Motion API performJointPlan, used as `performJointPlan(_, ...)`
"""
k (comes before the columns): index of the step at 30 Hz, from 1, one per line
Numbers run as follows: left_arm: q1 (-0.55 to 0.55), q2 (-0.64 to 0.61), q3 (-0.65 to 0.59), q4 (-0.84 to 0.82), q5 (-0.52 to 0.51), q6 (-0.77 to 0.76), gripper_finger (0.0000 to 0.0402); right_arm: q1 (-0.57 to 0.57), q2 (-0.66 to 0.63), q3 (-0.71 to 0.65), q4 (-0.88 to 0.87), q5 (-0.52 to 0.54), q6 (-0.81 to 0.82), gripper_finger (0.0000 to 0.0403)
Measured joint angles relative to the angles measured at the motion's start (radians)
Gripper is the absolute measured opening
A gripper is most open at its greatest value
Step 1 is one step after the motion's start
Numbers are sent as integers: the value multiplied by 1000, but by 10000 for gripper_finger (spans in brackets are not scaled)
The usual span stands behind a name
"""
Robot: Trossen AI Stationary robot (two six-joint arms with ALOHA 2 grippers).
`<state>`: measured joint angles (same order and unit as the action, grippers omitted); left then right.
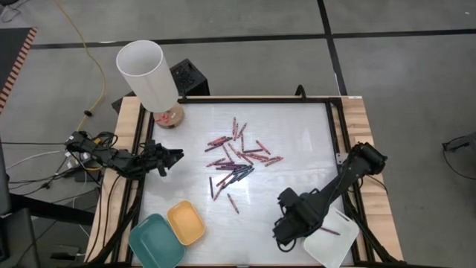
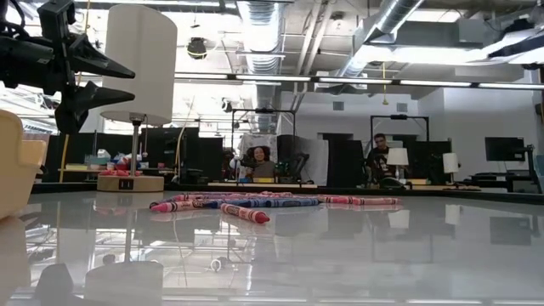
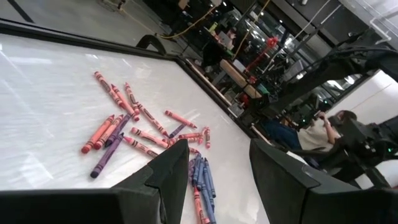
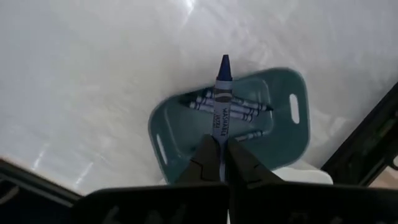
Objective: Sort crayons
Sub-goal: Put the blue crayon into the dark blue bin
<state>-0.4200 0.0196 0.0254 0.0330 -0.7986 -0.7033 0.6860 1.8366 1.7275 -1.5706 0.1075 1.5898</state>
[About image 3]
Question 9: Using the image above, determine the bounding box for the yellow floor cable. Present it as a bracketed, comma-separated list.
[121, 4, 219, 40]

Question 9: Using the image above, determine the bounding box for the purple crayon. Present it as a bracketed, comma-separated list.
[187, 157, 195, 185]
[104, 113, 132, 148]
[168, 123, 187, 139]
[90, 133, 125, 179]

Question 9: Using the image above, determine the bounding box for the black office chair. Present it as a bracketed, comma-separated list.
[289, 146, 364, 184]

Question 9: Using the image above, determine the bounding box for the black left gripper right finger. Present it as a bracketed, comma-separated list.
[249, 139, 398, 224]

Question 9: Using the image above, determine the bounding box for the black arched frame handle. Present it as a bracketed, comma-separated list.
[136, 34, 167, 56]

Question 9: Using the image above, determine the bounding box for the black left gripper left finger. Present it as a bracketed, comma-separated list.
[0, 139, 190, 224]

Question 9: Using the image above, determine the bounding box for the wooden workbench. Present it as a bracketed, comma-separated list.
[219, 58, 262, 99]

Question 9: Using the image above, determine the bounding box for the blue crayon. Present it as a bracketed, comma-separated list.
[200, 182, 217, 224]
[192, 153, 203, 187]
[197, 156, 207, 192]
[203, 157, 217, 199]

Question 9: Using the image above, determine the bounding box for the person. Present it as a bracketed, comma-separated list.
[226, 27, 238, 43]
[261, 109, 358, 162]

